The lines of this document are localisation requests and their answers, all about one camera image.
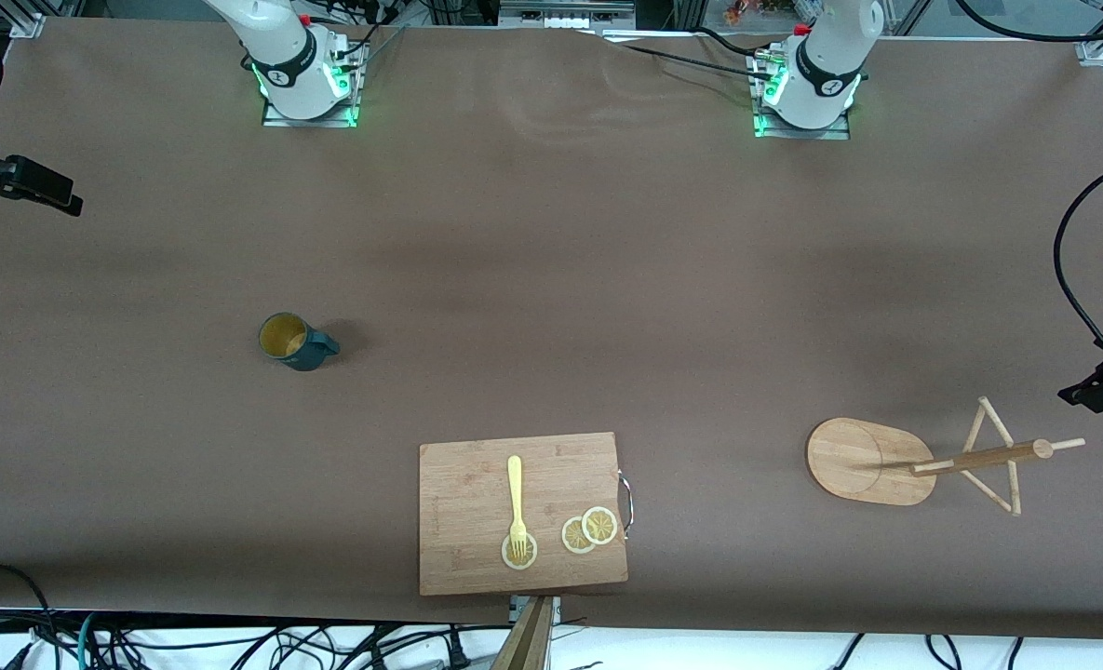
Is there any teal mug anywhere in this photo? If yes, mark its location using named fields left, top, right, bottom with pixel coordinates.
left=258, top=313, right=341, bottom=372

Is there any wooden cup rack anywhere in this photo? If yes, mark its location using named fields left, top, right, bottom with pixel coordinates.
left=806, top=397, right=1086, bottom=517

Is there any brown table cover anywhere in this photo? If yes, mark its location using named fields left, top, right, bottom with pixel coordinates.
left=0, top=17, right=1103, bottom=639

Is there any wooden cutting board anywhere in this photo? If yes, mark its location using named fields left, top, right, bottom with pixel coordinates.
left=418, top=432, right=630, bottom=597

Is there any white power strip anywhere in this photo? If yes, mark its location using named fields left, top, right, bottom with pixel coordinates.
left=500, top=0, right=636, bottom=29

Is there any yellow plastic fork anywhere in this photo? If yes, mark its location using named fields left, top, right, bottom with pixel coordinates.
left=507, top=455, right=530, bottom=563

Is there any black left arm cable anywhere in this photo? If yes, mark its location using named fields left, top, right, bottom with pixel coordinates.
left=1054, top=152, right=1103, bottom=373

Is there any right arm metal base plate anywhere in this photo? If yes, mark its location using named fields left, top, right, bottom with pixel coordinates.
left=261, top=42, right=363, bottom=128

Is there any black looped floor cable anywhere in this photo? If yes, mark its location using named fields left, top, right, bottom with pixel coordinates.
left=0, top=563, right=61, bottom=670

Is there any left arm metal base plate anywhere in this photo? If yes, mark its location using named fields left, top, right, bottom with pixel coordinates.
left=751, top=51, right=852, bottom=141

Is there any teal floor cable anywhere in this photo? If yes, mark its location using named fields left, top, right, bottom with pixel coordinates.
left=76, top=612, right=105, bottom=670

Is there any black floor cable tangle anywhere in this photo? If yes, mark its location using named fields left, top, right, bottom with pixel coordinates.
left=95, top=622, right=478, bottom=670

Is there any black cable on table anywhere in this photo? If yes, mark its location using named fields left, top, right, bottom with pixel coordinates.
left=598, top=28, right=777, bottom=81

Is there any brown camera stand beam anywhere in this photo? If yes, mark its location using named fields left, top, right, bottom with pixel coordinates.
left=491, top=596, right=561, bottom=670

